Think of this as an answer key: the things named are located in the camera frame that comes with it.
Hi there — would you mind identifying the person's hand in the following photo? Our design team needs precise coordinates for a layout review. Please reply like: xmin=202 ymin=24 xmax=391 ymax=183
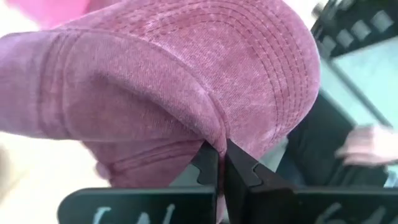
xmin=335 ymin=124 xmax=398 ymax=167

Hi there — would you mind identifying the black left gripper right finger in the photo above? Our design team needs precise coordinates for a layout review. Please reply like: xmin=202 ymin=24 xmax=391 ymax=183
xmin=223 ymin=138 xmax=398 ymax=224

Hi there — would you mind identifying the person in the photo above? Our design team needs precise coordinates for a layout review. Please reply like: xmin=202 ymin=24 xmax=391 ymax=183
xmin=275 ymin=92 xmax=390 ymax=189

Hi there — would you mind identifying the faded red baseball cap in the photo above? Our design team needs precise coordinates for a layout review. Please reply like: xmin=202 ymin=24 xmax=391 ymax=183
xmin=0 ymin=0 xmax=322 ymax=224

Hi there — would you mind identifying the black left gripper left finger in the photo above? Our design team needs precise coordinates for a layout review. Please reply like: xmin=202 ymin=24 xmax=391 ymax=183
xmin=57 ymin=141 xmax=220 ymax=224

